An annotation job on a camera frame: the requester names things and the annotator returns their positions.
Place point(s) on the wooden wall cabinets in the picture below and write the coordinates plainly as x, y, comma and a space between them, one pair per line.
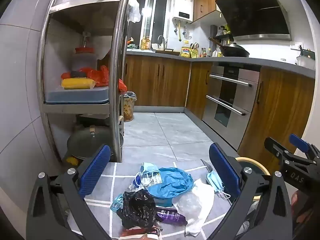
207, 0

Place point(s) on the red plastic bag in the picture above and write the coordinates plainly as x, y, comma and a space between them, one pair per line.
122, 87
100, 76

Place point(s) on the yellow food packet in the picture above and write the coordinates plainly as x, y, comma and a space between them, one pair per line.
77, 83

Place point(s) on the small yellow object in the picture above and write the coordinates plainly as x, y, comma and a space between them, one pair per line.
72, 160

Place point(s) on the white paper bowl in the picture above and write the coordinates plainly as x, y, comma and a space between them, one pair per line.
140, 235

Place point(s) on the wall socket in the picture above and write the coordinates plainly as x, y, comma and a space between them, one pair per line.
296, 45

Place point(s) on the glass jar with yellow contents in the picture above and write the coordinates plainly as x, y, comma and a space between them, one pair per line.
145, 44

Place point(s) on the plastic jar with red lid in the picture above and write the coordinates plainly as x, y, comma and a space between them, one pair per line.
83, 60

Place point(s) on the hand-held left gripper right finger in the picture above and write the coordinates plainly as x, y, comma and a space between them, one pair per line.
222, 165

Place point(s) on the white paper towel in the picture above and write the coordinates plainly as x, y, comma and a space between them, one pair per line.
203, 212

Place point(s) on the metal faucet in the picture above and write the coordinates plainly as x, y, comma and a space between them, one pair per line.
163, 41

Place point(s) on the stainless steel oven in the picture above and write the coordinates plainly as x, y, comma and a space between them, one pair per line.
225, 110

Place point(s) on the person's right hand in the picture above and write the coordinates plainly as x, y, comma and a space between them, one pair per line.
298, 202

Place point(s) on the black wok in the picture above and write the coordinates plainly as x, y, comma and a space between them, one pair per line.
235, 51

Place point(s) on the white hanging plastic bag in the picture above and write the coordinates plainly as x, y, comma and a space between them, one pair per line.
133, 10

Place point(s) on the wall spice rack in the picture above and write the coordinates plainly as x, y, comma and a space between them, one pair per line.
224, 33

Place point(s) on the wooden base cabinet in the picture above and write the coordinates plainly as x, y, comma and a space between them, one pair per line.
280, 110
155, 80

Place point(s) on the blue face mask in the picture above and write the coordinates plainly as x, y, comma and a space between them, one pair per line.
150, 167
215, 180

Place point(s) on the patterned plastic bucket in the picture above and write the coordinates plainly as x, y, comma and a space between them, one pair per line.
128, 110

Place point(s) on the black range hood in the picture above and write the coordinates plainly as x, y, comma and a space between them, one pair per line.
252, 12

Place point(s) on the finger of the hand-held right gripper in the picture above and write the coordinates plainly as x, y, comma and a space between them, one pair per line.
298, 141
295, 170

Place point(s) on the white plastic container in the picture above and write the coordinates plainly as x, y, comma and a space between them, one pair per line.
306, 62

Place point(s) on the black plastic bag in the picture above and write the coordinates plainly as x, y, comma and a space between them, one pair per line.
137, 207

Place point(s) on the stainless steel shelf rack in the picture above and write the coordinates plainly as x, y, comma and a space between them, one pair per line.
118, 55

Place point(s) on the kitchen window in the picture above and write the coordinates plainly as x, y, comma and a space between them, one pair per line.
160, 12

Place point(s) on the clear plastic bag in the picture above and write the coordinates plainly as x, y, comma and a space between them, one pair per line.
187, 202

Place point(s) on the teal bin with beige rim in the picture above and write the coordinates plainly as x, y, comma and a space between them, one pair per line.
261, 166

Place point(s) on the blue plastic bag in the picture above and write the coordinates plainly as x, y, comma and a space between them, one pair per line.
172, 183

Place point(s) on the purple spray bottle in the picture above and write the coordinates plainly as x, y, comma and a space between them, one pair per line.
170, 216

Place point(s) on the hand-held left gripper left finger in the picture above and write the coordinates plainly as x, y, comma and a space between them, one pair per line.
96, 170

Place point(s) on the translucent plastic storage box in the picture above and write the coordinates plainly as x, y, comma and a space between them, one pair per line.
75, 96

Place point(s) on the white water heater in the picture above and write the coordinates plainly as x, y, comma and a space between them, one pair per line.
183, 7

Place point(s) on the light blue plastic wrapper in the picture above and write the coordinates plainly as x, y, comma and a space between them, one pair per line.
117, 202

